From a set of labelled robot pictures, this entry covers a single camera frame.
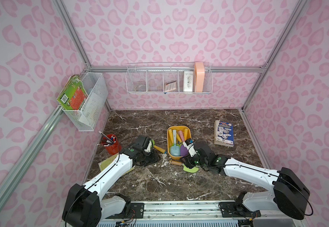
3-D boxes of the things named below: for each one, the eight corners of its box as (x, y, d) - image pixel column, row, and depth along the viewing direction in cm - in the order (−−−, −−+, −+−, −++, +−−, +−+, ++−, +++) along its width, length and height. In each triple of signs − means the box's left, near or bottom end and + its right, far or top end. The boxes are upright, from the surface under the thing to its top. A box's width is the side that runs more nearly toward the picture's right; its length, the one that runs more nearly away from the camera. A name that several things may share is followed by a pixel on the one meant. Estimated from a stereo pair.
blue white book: (212, 143, 101) (214, 141, 98) (214, 122, 114) (215, 119, 111) (232, 147, 99) (234, 145, 96) (232, 125, 112) (233, 122, 109)
